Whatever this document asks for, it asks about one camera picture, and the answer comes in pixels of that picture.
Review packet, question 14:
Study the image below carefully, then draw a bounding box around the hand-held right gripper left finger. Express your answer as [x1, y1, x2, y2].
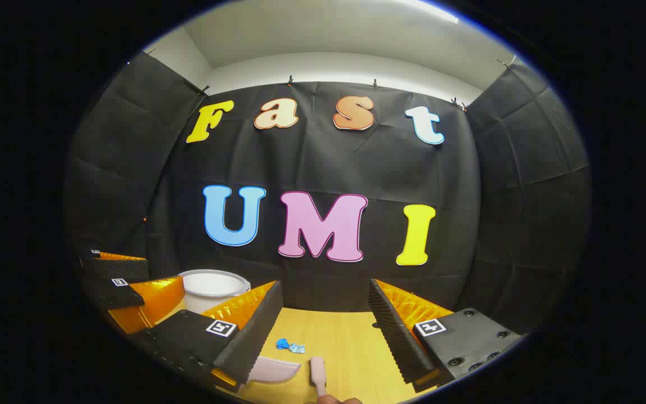
[131, 281, 284, 392]

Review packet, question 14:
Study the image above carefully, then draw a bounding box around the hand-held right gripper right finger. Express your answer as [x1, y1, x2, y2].
[369, 279, 524, 393]

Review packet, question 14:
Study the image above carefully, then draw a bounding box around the small pale pink dustpan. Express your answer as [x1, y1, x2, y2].
[247, 356, 302, 385]

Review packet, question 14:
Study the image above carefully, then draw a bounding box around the small pale pink broom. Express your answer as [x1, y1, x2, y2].
[309, 356, 329, 398]

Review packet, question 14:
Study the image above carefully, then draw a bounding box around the white ribbed garbage bin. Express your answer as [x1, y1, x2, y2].
[179, 269, 252, 315]

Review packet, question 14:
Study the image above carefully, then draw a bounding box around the wooden desktop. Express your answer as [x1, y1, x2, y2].
[155, 300, 441, 404]

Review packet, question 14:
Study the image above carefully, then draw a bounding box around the row of black cloth clips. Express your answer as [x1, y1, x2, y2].
[144, 49, 517, 110]

